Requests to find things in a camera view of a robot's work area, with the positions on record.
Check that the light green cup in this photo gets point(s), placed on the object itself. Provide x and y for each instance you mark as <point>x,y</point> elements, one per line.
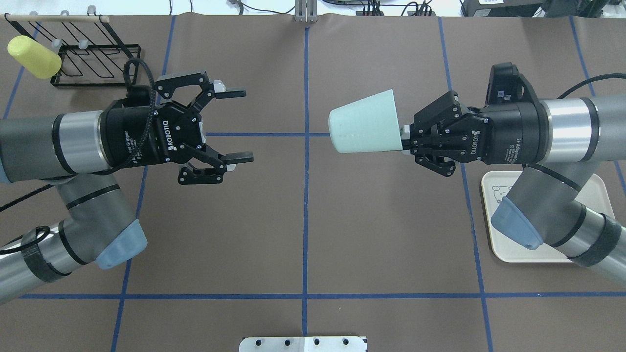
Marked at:
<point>367,125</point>

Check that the yellow cup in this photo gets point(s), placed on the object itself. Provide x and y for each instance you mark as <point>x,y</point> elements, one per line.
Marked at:
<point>34,57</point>

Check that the black power box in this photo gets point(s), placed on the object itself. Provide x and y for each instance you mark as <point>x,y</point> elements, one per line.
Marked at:
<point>500,8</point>

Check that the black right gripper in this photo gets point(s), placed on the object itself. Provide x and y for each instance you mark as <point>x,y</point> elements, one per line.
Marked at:
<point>511,136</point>

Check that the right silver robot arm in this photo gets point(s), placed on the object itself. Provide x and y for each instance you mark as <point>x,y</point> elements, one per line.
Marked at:
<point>560,142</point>

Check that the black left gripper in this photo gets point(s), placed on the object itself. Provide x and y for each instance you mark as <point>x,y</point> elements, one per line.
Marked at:
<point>128,138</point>

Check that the black wire cup rack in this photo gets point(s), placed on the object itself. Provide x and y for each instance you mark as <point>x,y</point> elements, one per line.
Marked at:
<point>92,53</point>

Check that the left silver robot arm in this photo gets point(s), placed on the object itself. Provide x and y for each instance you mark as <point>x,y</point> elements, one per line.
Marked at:
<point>77,154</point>

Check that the white cartoon serving tray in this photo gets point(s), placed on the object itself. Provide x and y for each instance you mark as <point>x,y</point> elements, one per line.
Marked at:
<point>542,216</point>

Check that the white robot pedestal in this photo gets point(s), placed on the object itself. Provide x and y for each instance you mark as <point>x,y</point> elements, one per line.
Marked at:
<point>304,344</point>

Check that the aluminium frame post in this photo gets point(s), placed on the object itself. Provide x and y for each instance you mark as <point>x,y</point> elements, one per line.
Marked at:
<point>305,11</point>

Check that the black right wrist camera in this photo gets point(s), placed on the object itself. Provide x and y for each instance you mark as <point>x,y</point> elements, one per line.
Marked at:
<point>507,85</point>

